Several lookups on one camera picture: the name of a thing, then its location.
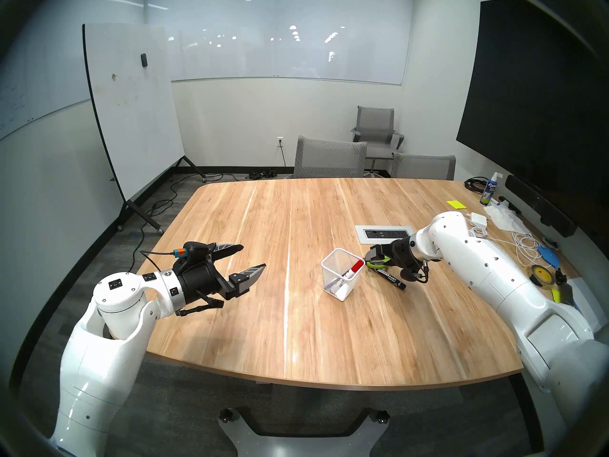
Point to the wall whiteboard with writing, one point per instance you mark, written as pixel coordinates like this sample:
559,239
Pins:
28,80

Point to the red-capped white marker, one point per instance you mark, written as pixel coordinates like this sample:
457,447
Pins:
357,266

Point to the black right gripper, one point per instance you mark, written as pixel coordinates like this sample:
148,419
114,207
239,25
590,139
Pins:
404,253

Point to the black soundbar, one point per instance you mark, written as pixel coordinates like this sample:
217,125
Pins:
537,201

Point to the white crumpled tissue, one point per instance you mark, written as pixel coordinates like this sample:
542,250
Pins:
506,218

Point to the silver table outlet panel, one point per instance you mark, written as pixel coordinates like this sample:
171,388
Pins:
380,233

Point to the flat blue object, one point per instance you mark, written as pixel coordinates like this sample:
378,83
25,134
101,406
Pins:
549,257

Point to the white power adapter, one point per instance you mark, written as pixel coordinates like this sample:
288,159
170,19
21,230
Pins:
478,219

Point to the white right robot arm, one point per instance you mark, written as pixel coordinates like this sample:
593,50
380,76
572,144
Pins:
504,280

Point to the white paper sheet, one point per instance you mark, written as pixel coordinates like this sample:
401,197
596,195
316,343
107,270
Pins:
590,301

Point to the dark grey and yellow block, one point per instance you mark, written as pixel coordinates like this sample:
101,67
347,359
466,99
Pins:
564,294

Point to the large black wall screen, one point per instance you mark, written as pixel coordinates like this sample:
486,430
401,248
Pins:
533,104

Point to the white mesh pen holder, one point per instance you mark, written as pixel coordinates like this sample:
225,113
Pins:
340,294

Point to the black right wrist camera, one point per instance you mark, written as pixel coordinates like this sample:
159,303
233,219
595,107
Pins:
411,273

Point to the yellow and black tape roll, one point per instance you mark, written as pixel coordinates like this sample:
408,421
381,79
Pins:
542,275

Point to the black permanent marker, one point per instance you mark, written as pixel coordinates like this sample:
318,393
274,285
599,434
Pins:
392,280

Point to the small black bottle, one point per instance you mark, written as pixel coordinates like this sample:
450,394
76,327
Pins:
560,276

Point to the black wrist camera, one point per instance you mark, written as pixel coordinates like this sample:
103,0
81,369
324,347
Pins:
411,273
195,251

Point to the rolling whiteboard on stand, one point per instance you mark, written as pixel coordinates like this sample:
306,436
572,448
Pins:
133,104

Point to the blue pen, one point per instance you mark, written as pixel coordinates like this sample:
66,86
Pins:
338,284

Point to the thin blue stick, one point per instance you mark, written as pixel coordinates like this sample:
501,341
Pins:
577,308

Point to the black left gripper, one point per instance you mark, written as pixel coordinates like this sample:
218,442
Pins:
200,280

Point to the grey armrest office chair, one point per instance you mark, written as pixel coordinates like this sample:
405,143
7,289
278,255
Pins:
376,120

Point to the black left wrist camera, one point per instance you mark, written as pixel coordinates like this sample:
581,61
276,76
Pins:
195,251

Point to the yellow sticky note pad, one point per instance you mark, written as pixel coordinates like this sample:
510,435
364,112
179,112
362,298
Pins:
456,204

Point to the whiteboard cleaner spray bottle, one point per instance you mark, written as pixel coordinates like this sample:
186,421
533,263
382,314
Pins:
488,192

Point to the grey mesh-back chair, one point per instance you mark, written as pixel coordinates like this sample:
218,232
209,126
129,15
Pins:
423,168
328,158

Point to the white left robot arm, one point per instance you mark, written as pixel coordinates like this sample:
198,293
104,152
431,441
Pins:
104,365

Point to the plain glass wall whiteboard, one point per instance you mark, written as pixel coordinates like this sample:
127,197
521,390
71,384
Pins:
285,56

